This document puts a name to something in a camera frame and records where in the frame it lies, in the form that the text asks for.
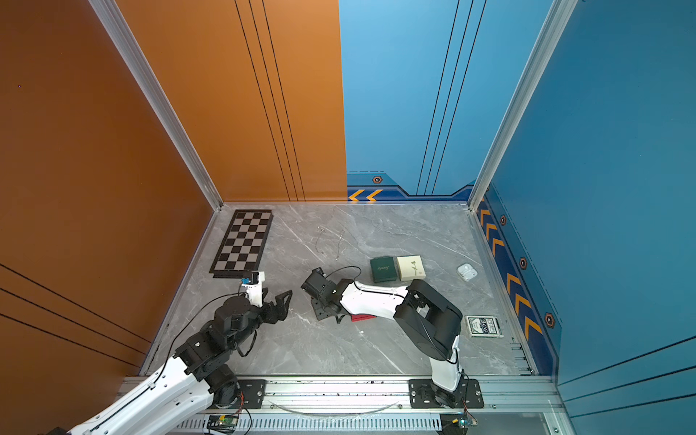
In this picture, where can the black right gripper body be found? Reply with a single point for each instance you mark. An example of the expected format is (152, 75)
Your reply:
(320, 308)

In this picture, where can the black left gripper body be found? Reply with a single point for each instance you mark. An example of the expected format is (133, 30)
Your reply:
(256, 318)

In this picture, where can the red booklet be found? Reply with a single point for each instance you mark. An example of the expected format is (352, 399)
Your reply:
(359, 318)

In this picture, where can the green booklet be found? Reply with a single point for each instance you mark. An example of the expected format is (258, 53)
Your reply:
(384, 270)

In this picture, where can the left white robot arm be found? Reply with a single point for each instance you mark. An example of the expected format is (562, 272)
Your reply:
(195, 377)

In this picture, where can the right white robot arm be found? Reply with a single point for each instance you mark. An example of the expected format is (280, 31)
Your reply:
(429, 320)

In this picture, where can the black white chessboard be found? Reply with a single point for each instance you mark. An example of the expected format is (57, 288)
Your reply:
(243, 244)

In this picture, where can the left circuit board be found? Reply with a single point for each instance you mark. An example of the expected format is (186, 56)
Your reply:
(222, 424)

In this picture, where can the circuit board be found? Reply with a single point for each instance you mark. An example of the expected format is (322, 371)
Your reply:
(456, 424)
(222, 424)

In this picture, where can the clear plastic earphone case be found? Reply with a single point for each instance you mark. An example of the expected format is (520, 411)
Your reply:
(467, 272)

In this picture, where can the playing card deck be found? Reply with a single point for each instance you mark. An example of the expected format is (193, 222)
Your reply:
(483, 326)

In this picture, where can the right circuit board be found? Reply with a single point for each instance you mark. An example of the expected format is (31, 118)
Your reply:
(456, 424)

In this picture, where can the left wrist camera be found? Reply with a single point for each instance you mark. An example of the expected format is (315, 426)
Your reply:
(251, 285)

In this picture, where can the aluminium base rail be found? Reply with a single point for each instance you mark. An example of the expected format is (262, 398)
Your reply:
(352, 394)

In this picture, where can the aluminium corner post left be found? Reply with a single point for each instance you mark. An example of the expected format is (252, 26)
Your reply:
(124, 40)

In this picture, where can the aluminium corner post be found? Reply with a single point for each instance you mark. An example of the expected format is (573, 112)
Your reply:
(124, 40)
(549, 36)

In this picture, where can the aluminium corner post right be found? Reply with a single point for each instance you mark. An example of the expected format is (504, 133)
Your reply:
(549, 36)

